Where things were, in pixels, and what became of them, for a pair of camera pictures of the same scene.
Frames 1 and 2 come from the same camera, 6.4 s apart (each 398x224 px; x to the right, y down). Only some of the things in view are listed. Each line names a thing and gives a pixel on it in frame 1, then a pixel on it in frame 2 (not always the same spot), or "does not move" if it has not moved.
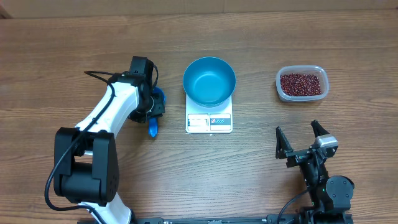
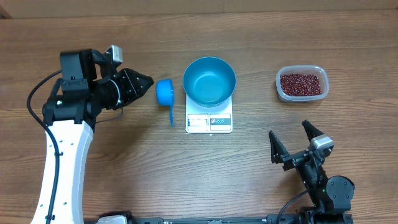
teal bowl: (209, 81) does not move
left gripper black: (159, 111) -> (128, 76)
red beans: (300, 84) does not move
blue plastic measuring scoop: (153, 122) -> (165, 94)
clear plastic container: (301, 83) does not move
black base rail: (284, 218) does not move
